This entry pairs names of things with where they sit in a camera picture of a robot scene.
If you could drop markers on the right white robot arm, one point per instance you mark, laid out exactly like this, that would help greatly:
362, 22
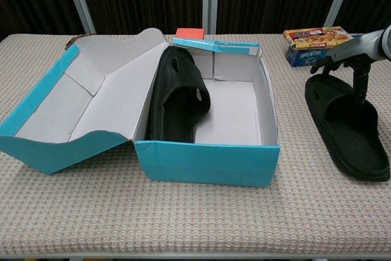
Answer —
386, 42

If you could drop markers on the orange block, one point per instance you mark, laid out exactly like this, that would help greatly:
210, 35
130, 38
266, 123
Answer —
189, 34

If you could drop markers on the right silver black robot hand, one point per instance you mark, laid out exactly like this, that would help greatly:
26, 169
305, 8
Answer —
357, 47

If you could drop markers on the brown snack wrapper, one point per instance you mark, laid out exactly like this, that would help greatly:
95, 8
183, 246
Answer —
73, 41

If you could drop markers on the blue snack package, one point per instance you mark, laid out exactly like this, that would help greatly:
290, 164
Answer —
305, 57

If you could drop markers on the black rubber slipper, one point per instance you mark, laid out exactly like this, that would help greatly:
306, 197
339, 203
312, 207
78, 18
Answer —
351, 138
177, 90

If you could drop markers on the light blue shoe box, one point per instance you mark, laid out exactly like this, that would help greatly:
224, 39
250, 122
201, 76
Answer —
214, 163

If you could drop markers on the beige waffle tablecloth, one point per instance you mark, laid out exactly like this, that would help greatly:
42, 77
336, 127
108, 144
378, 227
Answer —
195, 218

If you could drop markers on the yellow curry box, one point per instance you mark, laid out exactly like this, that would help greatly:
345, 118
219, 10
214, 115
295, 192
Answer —
317, 37

